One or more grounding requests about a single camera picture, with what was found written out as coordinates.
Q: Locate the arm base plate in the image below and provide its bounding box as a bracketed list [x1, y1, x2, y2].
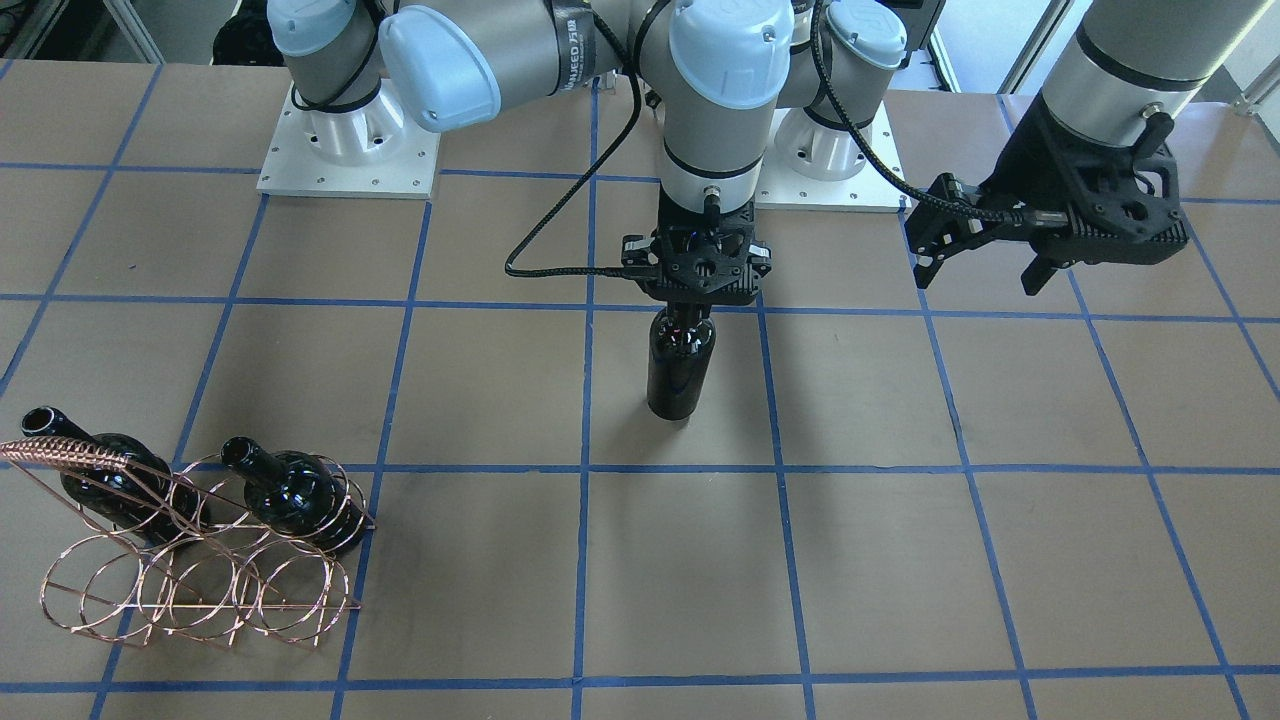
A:
[755, 108, 913, 213]
[256, 79, 440, 201]

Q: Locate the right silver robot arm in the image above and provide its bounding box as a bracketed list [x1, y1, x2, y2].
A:
[259, 1, 797, 307]

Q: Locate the dark wine bottle in rack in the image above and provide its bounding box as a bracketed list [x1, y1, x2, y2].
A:
[220, 436, 366, 556]

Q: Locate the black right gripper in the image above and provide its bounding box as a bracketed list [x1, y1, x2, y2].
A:
[621, 190, 773, 306]

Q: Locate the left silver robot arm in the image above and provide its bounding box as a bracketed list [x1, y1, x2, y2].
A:
[867, 1, 1270, 296]

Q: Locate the dark wine bottle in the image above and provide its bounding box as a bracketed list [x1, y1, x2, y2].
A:
[646, 304, 717, 421]
[220, 436, 366, 556]

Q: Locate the copper wire wine rack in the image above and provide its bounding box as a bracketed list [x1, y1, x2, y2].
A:
[3, 437, 362, 647]

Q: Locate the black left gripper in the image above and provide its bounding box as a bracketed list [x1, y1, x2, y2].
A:
[906, 97, 1190, 296]

